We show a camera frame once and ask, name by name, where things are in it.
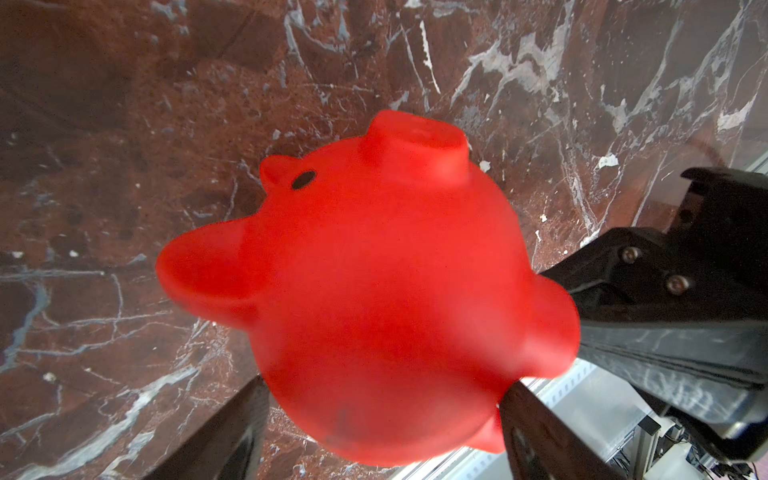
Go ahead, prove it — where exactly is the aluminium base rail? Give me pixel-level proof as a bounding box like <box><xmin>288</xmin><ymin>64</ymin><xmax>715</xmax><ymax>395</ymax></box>
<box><xmin>389</xmin><ymin>149</ymin><xmax>768</xmax><ymax>480</ymax></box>

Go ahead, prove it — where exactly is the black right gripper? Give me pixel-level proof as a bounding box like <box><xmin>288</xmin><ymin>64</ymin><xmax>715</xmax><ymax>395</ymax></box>
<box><xmin>546</xmin><ymin>167</ymin><xmax>767</xmax><ymax>462</ymax></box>

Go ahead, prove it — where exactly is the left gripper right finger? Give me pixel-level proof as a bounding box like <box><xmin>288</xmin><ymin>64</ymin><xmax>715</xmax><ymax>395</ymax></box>
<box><xmin>499</xmin><ymin>382</ymin><xmax>621</xmax><ymax>480</ymax></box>

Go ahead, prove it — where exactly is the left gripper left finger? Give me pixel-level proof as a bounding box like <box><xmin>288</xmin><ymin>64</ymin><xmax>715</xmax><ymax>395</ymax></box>
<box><xmin>146</xmin><ymin>376</ymin><xmax>270</xmax><ymax>479</ymax></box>

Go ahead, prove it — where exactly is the red piggy bank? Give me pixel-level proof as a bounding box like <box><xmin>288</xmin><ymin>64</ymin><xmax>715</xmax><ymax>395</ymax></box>
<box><xmin>156</xmin><ymin>110</ymin><xmax>580</xmax><ymax>467</ymax></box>

